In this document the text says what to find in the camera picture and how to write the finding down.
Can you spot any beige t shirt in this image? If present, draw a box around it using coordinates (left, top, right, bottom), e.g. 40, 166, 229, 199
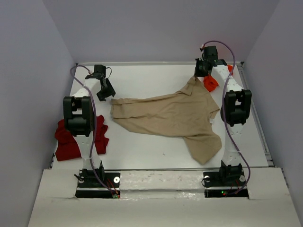
110, 76, 222, 165

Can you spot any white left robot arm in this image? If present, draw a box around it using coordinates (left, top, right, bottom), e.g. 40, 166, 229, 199
63, 64, 116, 187

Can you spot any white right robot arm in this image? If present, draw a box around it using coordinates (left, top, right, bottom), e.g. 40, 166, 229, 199
195, 46, 252, 188

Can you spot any orange t shirt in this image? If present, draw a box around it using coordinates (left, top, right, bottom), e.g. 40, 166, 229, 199
203, 65, 233, 92

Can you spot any dark red t shirt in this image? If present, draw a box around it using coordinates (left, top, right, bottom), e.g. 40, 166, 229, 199
54, 115, 109, 161

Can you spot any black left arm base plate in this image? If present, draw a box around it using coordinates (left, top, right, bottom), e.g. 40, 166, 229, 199
74, 172, 121, 199

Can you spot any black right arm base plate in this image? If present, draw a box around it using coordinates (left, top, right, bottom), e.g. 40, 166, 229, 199
201, 171, 249, 198

